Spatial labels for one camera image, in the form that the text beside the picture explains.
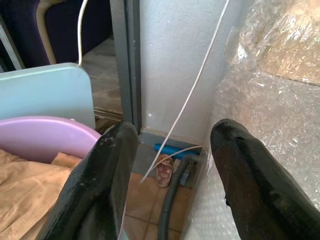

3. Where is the grey corrugated drain hose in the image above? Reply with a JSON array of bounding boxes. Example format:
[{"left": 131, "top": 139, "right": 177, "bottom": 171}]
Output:
[{"left": 157, "top": 153, "right": 199, "bottom": 240}]

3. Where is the thin white cable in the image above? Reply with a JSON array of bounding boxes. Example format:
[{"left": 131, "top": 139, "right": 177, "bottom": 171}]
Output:
[{"left": 139, "top": 0, "right": 231, "bottom": 185}]

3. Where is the pale blue washer lid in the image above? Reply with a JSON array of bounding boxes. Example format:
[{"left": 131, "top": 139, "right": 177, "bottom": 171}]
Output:
[{"left": 0, "top": 62, "right": 97, "bottom": 130}]

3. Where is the grey metal door frame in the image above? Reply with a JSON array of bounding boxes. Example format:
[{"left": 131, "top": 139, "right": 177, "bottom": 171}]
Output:
[{"left": 108, "top": 0, "right": 144, "bottom": 133}]

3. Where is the purple plastic laundry basin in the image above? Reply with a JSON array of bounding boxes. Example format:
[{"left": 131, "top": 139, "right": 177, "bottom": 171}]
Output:
[{"left": 0, "top": 115, "right": 102, "bottom": 163}]

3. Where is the dark purple chair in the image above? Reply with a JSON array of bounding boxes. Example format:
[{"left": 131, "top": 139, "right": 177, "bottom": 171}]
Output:
[{"left": 0, "top": 0, "right": 112, "bottom": 70}]

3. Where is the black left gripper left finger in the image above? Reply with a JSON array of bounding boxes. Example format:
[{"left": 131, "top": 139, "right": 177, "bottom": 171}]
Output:
[{"left": 35, "top": 120, "right": 139, "bottom": 240}]

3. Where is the bubble wrap covered bundle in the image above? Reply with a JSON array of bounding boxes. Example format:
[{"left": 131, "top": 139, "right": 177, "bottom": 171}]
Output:
[{"left": 180, "top": 0, "right": 320, "bottom": 240}]

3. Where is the patterned pink slipper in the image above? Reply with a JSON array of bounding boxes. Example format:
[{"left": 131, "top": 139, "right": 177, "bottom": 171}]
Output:
[{"left": 156, "top": 153, "right": 174, "bottom": 189}]

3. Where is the tan brown cloth garment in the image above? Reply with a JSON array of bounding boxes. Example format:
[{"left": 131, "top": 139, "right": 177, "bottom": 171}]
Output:
[{"left": 0, "top": 149, "right": 83, "bottom": 240}]

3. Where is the blue plastic pipe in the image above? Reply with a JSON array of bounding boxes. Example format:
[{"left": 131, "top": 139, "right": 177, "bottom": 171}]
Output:
[{"left": 153, "top": 143, "right": 202, "bottom": 161}]

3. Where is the white power cord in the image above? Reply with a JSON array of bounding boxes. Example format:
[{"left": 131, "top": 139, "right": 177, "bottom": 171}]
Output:
[{"left": 77, "top": 0, "right": 89, "bottom": 66}]

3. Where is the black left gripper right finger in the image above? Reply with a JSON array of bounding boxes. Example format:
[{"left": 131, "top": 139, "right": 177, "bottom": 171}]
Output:
[{"left": 210, "top": 118, "right": 320, "bottom": 240}]

